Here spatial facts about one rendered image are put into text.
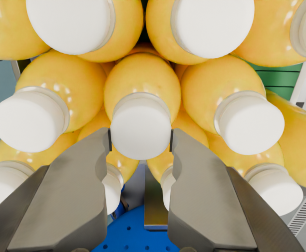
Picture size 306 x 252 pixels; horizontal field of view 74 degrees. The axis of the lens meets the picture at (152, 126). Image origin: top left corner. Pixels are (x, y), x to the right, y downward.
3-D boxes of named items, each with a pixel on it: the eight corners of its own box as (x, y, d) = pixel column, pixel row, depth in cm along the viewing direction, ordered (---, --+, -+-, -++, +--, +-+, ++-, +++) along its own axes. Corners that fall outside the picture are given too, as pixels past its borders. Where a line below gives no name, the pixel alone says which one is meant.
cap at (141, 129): (173, 98, 14) (177, 108, 12) (162, 145, 16) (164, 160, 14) (117, 89, 13) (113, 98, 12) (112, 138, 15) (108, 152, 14)
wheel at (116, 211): (118, 230, 37) (128, 224, 38) (117, 214, 35) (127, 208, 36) (106, 214, 40) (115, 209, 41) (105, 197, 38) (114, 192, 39)
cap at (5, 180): (17, 202, 19) (5, 218, 17) (-20, 175, 17) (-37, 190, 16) (47, 184, 18) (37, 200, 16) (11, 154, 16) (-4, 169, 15)
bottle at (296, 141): (228, 93, 34) (306, 163, 17) (272, 80, 33) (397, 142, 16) (233, 128, 37) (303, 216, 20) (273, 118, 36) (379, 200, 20)
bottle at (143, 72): (171, 46, 30) (203, 80, 13) (161, 92, 33) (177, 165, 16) (123, 37, 29) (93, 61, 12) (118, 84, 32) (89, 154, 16)
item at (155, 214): (145, 174, 39) (144, 236, 27) (145, 164, 37) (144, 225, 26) (196, 174, 39) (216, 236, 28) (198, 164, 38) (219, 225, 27)
